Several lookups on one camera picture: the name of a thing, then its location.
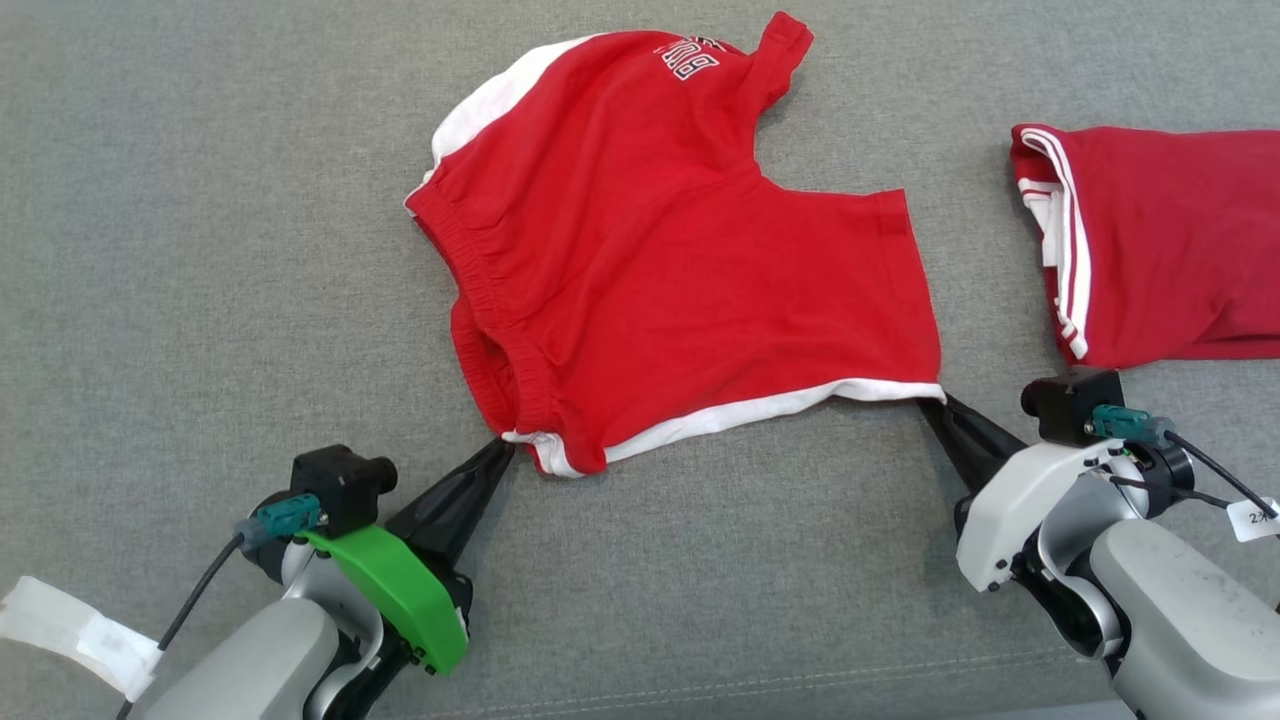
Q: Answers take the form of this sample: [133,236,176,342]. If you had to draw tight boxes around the left cable with teal plug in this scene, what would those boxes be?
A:
[117,492,327,720]

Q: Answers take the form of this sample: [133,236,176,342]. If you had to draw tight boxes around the white paper tag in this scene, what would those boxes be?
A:
[1227,496,1280,544]

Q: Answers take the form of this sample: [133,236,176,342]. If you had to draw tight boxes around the right cable with teal plug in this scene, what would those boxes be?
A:
[1091,404,1280,521]

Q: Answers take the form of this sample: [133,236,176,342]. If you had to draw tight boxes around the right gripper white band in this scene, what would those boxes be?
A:
[917,393,1137,594]

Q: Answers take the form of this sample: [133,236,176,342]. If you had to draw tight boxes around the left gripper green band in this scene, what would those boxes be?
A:
[300,437,518,677]

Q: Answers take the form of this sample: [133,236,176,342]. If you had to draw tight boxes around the white tape label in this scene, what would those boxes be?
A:
[0,576,163,702]

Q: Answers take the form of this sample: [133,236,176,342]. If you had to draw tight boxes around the red jersey shirt white sleeves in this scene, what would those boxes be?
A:
[1009,123,1280,370]

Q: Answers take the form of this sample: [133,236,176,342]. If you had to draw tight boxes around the cable with teal plug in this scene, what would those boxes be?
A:
[1091,404,1280,521]
[117,492,327,720]

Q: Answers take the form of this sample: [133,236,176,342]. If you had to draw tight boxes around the red shorts white trim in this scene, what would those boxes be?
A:
[404,10,947,479]

